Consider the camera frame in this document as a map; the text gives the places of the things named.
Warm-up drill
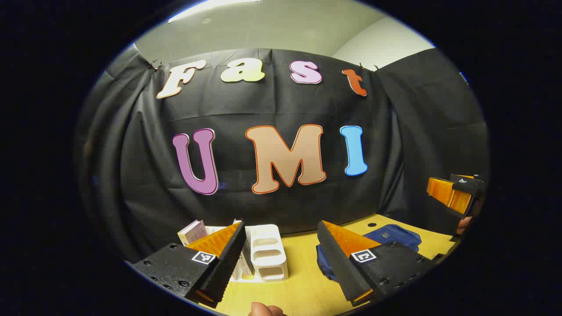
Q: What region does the white bookshelf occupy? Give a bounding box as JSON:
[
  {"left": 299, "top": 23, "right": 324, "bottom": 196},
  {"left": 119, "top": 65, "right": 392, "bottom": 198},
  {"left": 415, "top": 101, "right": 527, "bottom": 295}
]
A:
[{"left": 206, "top": 224, "right": 289, "bottom": 283}]

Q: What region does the black backdrop cloth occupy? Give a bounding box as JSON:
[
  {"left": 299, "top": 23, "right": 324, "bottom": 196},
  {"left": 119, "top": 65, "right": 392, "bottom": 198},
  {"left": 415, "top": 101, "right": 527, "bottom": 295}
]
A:
[{"left": 75, "top": 44, "right": 490, "bottom": 264}]

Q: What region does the blue schoolbag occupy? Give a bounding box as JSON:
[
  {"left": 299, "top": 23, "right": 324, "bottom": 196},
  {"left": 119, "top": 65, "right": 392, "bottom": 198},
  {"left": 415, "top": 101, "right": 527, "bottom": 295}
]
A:
[{"left": 316, "top": 224, "right": 422, "bottom": 281}]

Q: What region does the pink cover book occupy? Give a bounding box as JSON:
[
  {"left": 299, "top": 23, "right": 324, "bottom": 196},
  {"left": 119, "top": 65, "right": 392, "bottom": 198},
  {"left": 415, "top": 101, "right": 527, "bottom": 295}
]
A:
[{"left": 177, "top": 219, "right": 208, "bottom": 246}]

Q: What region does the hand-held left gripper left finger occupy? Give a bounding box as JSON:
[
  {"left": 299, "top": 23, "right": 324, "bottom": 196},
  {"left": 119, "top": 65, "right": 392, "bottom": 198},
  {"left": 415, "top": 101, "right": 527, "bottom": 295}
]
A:
[{"left": 132, "top": 221, "right": 247, "bottom": 309}]

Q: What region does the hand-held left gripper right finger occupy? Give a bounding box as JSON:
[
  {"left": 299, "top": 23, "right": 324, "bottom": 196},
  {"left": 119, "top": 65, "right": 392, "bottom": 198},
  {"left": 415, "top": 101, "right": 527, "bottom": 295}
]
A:
[{"left": 317, "top": 220, "right": 435, "bottom": 307}]

